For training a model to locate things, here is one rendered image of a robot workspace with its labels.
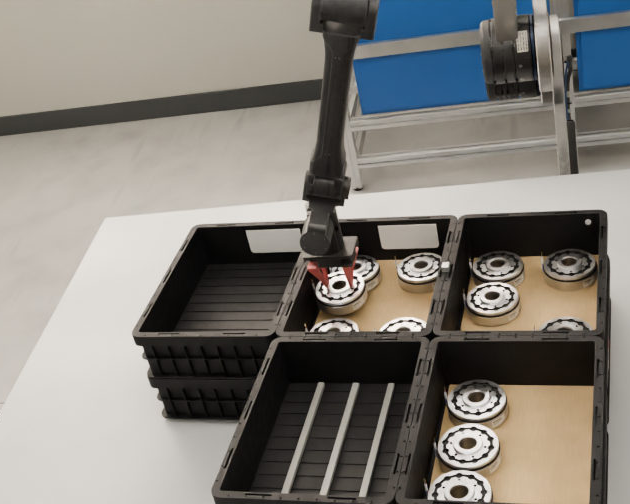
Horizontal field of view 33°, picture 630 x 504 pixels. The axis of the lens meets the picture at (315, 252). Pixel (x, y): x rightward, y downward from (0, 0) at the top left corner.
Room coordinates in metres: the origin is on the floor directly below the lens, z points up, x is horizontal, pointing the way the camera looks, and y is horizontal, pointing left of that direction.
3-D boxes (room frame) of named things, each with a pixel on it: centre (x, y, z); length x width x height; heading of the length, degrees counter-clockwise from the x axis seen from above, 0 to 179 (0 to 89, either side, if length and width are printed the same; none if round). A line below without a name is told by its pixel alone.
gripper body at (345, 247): (1.79, -0.03, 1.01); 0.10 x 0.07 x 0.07; 70
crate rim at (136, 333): (1.86, 0.18, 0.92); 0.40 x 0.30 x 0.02; 159
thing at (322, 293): (1.79, -0.03, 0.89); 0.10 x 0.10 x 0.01
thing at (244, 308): (1.86, 0.18, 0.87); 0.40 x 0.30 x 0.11; 159
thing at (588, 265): (1.73, -0.49, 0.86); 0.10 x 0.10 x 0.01
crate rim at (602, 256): (1.65, -0.38, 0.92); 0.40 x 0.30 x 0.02; 159
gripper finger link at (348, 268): (1.79, -0.04, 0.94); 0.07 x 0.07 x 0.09; 70
